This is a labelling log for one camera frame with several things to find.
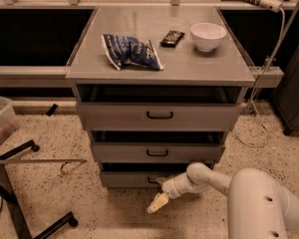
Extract small black floor object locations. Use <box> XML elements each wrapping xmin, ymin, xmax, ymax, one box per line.
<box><xmin>46</xmin><ymin>104</ymin><xmax>58</xmax><ymax>117</ymax></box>

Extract grey drawer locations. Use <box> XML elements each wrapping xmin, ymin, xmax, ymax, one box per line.
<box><xmin>100</xmin><ymin>163</ymin><xmax>187</xmax><ymax>188</ymax></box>
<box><xmin>77</xmin><ymin>84</ymin><xmax>240</xmax><ymax>131</ymax></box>
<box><xmin>90</xmin><ymin>130</ymin><xmax>225</xmax><ymax>163</ymax></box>

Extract white bowl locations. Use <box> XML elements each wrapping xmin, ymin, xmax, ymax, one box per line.
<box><xmin>190</xmin><ymin>23</ymin><xmax>227</xmax><ymax>52</ymax></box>

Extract clear plastic storage box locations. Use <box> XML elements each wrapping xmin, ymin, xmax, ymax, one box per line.
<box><xmin>0</xmin><ymin>97</ymin><xmax>20</xmax><ymax>144</ymax></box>

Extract dark side cabinet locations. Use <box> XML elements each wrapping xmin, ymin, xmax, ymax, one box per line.
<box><xmin>271</xmin><ymin>44</ymin><xmax>299</xmax><ymax>135</ymax></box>

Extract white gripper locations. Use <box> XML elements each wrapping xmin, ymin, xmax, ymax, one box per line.
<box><xmin>148</xmin><ymin>172</ymin><xmax>192</xmax><ymax>214</ymax></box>

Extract blue chip bag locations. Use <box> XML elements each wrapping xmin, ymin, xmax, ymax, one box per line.
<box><xmin>101</xmin><ymin>34</ymin><xmax>163</xmax><ymax>71</ymax></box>

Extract grey drawer cabinet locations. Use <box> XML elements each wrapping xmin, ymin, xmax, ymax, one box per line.
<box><xmin>67</xmin><ymin>5</ymin><xmax>254</xmax><ymax>187</ymax></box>

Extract black snack packet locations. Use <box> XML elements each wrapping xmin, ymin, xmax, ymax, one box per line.
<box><xmin>159</xmin><ymin>30</ymin><xmax>184</xmax><ymax>48</ymax></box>

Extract white power cable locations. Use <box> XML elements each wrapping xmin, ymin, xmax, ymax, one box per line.
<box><xmin>234</xmin><ymin>7</ymin><xmax>287</xmax><ymax>149</ymax></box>

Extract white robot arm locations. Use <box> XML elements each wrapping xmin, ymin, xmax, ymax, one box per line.
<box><xmin>148</xmin><ymin>162</ymin><xmax>299</xmax><ymax>239</ymax></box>

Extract black wheeled stand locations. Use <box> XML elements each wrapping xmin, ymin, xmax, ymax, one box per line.
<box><xmin>0</xmin><ymin>139</ymin><xmax>79</xmax><ymax>239</ymax></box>

